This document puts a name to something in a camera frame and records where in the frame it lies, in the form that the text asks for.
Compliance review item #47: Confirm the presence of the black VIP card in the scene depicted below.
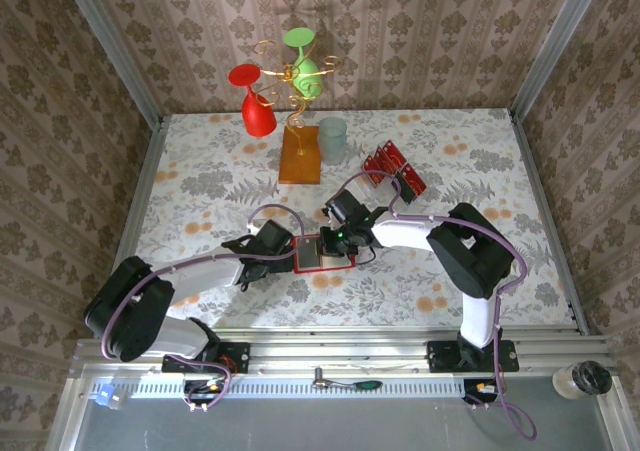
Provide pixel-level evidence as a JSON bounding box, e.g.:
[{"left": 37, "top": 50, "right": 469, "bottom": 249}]
[
  {"left": 298, "top": 238, "right": 323, "bottom": 270},
  {"left": 394, "top": 180, "right": 421, "bottom": 206}
]

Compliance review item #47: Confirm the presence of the clear acrylic card tray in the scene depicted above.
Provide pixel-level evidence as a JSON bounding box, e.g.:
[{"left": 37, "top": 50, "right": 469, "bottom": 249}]
[{"left": 358, "top": 139, "right": 430, "bottom": 206}]

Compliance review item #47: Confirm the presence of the red VIP card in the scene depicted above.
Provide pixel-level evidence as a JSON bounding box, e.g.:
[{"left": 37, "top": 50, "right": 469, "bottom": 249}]
[
  {"left": 360, "top": 159, "right": 389, "bottom": 185},
  {"left": 378, "top": 140, "right": 404, "bottom": 165},
  {"left": 397, "top": 163, "right": 429, "bottom": 195},
  {"left": 369, "top": 150, "right": 396, "bottom": 175}
]

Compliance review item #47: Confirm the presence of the wooden rack base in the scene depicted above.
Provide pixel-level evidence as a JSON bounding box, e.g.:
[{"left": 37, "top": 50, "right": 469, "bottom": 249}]
[{"left": 278, "top": 124, "right": 323, "bottom": 186}]

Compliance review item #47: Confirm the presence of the floral tablecloth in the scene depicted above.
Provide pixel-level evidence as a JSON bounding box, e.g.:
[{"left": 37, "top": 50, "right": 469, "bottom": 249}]
[{"left": 97, "top": 108, "right": 576, "bottom": 330}]

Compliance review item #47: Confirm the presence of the frosted glass tumbler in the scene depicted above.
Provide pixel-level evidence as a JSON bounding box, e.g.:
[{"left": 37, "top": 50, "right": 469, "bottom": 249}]
[{"left": 317, "top": 116, "right": 348, "bottom": 166}]

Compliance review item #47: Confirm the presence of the black power connector block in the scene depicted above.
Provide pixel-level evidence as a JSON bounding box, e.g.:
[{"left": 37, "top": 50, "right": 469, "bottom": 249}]
[
  {"left": 462, "top": 378, "right": 504, "bottom": 412},
  {"left": 182, "top": 378, "right": 230, "bottom": 415}
]

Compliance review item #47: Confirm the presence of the red wine glass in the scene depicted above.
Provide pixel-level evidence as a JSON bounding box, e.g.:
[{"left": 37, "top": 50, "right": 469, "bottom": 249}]
[{"left": 228, "top": 63, "right": 278, "bottom": 138}]

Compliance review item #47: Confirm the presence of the green wine glass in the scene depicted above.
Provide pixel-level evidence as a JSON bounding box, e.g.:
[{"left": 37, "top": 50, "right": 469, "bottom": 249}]
[{"left": 283, "top": 27, "right": 325, "bottom": 100}]

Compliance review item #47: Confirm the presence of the grey metal shelf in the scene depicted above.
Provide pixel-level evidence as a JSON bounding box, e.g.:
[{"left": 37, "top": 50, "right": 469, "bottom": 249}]
[{"left": 47, "top": 375, "right": 640, "bottom": 451}]

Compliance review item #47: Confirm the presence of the blue white plug connector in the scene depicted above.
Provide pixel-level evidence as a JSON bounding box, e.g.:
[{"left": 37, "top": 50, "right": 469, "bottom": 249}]
[{"left": 91, "top": 383, "right": 126, "bottom": 412}]

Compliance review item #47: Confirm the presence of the clear jar black lid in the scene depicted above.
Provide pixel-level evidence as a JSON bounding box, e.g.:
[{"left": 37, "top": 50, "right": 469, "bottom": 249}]
[{"left": 551, "top": 360, "right": 612, "bottom": 401}]

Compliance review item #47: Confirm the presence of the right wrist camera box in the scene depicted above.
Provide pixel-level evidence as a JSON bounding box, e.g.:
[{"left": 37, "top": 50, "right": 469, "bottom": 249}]
[{"left": 323, "top": 189, "right": 365, "bottom": 225}]

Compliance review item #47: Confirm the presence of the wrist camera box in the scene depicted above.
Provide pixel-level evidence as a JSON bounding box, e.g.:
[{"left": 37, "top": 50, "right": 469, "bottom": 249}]
[
  {"left": 247, "top": 219, "right": 296, "bottom": 261},
  {"left": 323, "top": 189, "right": 365, "bottom": 225}
]

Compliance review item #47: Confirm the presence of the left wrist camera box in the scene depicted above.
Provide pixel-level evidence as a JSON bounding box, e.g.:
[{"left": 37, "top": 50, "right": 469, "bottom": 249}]
[{"left": 247, "top": 219, "right": 296, "bottom": 261}]

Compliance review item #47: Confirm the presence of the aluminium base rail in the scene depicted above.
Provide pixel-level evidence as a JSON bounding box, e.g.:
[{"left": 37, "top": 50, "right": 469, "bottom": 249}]
[{"left": 69, "top": 328, "right": 621, "bottom": 377}]

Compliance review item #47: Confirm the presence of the slotted cable duct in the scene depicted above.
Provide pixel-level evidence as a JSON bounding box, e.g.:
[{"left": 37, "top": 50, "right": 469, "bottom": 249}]
[{"left": 89, "top": 375, "right": 466, "bottom": 400}]

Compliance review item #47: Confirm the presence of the aluminium table side rail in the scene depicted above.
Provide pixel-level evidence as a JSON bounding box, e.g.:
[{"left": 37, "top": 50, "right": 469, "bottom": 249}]
[
  {"left": 94, "top": 115, "right": 166, "bottom": 337},
  {"left": 507, "top": 108, "right": 591, "bottom": 335}
]

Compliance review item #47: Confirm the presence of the ratchet wrench green handle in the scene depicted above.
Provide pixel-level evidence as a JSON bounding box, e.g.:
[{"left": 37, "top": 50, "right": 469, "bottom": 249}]
[{"left": 311, "top": 366, "right": 384, "bottom": 391}]

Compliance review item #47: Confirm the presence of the gold wire glass rack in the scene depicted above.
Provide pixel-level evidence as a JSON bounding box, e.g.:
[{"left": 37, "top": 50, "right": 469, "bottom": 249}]
[{"left": 253, "top": 39, "right": 343, "bottom": 155}]

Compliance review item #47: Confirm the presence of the aluminium frame post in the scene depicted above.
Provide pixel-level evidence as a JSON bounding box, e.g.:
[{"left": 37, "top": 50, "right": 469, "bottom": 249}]
[
  {"left": 56, "top": 0, "right": 164, "bottom": 127},
  {"left": 509, "top": 0, "right": 609, "bottom": 117}
]

